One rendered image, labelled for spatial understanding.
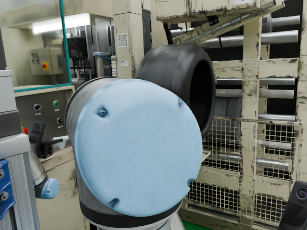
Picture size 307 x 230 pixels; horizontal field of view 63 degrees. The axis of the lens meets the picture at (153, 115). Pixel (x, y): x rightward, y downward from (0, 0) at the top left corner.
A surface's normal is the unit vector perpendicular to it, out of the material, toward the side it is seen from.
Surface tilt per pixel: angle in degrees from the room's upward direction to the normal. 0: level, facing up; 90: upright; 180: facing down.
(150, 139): 83
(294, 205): 61
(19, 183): 90
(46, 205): 90
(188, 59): 54
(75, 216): 90
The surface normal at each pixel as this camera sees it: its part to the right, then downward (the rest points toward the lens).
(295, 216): -0.84, -0.38
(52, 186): 0.97, 0.01
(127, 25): -0.51, 0.20
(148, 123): 0.40, 0.07
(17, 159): 0.76, 0.10
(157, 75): -0.47, -0.29
